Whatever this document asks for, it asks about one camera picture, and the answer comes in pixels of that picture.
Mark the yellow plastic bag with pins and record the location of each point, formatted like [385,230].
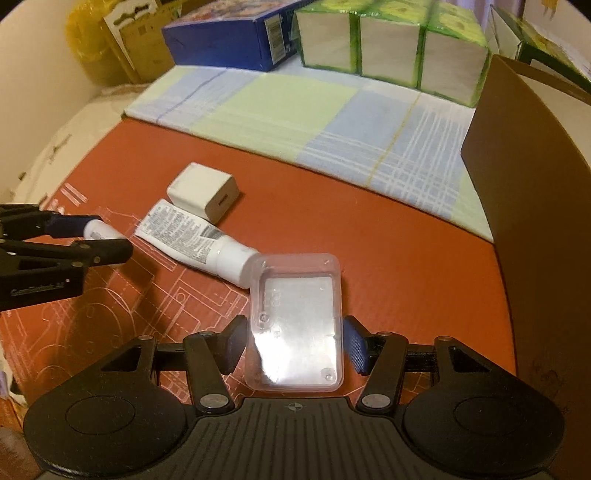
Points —
[90,32]

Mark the brown cardboard box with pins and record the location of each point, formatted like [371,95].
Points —
[549,240]

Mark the red printed cardboard sheet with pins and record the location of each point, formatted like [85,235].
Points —
[392,258]

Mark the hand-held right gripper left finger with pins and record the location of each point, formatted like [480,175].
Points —
[233,344]

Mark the blue picture box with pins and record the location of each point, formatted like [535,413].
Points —
[221,39]

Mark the white squeeze tube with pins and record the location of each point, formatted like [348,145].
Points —
[194,235]

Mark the brown cardboard carton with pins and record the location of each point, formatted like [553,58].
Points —
[143,41]

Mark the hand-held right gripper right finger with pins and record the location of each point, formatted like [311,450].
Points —
[353,344]

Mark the green tissue multipack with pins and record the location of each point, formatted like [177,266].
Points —
[392,55]

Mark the green and white carton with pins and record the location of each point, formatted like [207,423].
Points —
[549,41]

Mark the plaid pastel cloth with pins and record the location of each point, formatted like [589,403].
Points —
[295,120]

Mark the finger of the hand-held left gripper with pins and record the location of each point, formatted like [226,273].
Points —
[69,225]
[104,251]

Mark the clear plastic case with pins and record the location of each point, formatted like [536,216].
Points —
[298,323]

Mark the white charger plug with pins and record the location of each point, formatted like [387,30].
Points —
[203,191]

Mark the white bed sheet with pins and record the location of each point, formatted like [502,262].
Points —
[51,147]

